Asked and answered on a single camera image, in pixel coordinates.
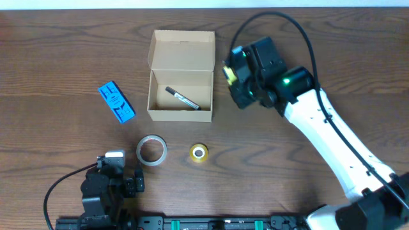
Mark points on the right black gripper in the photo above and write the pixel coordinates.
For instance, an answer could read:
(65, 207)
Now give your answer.
(239, 99)

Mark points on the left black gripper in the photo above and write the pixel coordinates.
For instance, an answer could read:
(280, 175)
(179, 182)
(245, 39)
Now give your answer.
(136, 184)

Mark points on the yellow highlighter pen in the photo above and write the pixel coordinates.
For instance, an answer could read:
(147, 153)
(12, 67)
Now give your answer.
(230, 75)

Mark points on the clear tape roll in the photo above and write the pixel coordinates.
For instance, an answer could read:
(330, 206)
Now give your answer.
(151, 150)

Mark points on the small yellow tape roll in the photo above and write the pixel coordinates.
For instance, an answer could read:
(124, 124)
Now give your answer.
(199, 153)

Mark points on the brown cardboard box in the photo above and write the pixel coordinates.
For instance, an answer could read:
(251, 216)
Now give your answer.
(184, 61)

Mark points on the black white marker pen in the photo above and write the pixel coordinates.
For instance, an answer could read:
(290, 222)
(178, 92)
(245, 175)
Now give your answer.
(183, 99)

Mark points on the blue plastic block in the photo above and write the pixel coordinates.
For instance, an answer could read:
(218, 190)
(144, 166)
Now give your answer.
(117, 102)

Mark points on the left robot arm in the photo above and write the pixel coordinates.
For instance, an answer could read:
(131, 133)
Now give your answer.
(103, 194)

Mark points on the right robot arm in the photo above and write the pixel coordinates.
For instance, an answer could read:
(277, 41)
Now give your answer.
(370, 204)

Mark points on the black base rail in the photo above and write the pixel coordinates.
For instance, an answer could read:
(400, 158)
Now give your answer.
(161, 223)

